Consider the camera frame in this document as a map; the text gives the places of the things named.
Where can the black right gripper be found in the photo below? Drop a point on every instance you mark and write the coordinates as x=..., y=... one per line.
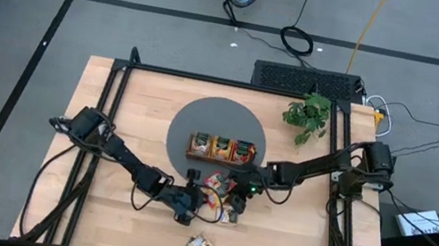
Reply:
x=247, y=186

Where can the black computer case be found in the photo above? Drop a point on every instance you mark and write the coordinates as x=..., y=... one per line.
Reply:
x=308, y=82

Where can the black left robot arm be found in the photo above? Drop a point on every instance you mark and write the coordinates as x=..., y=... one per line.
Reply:
x=126, y=161

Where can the wooden three-compartment tray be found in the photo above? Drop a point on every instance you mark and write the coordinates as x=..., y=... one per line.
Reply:
x=195, y=156

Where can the orange mango tea bag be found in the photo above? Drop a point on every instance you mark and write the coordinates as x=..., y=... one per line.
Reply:
x=222, y=148
x=213, y=199

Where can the black aluminium table frame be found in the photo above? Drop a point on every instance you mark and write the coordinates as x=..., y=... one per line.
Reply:
x=209, y=78

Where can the white paper scrap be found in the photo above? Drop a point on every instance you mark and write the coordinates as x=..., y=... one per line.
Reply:
x=233, y=45

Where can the round grey woven placemat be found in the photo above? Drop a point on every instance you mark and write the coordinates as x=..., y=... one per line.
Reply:
x=221, y=114

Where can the green leafy plant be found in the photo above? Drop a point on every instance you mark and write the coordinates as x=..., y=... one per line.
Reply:
x=307, y=113

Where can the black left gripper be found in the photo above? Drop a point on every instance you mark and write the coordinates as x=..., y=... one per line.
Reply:
x=190, y=199

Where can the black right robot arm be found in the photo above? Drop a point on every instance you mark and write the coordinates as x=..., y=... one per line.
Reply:
x=311, y=168

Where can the red strawberry tea bag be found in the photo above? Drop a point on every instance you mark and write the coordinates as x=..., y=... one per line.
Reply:
x=243, y=152
x=223, y=182

